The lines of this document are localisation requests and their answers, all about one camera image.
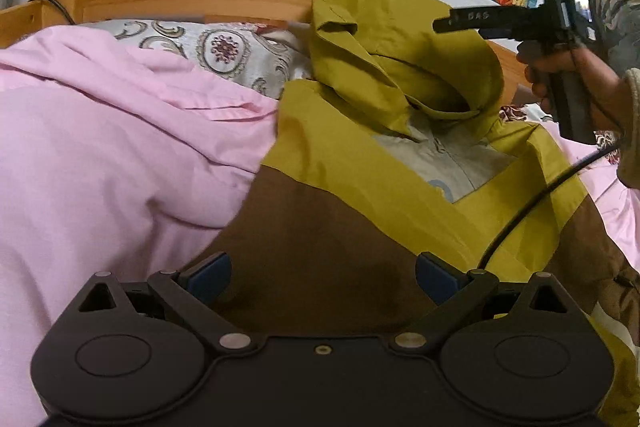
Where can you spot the person's right forearm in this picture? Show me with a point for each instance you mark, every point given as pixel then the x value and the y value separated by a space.
pixel 631 127

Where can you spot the patterned grey pillow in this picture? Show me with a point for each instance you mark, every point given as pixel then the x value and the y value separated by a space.
pixel 225 47

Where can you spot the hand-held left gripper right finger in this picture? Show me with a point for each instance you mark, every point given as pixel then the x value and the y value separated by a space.
pixel 435 279

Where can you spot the pink blanket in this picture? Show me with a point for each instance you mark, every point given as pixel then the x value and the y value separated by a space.
pixel 100 167

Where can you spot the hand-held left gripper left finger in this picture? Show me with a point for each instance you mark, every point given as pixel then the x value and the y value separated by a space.
pixel 210 279

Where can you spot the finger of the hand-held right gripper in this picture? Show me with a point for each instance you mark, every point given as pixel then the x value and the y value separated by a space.
pixel 490 21

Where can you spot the person's right hand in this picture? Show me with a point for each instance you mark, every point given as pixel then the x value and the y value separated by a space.
pixel 602 87

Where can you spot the olive and brown hooded jacket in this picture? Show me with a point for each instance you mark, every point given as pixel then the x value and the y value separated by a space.
pixel 350 177

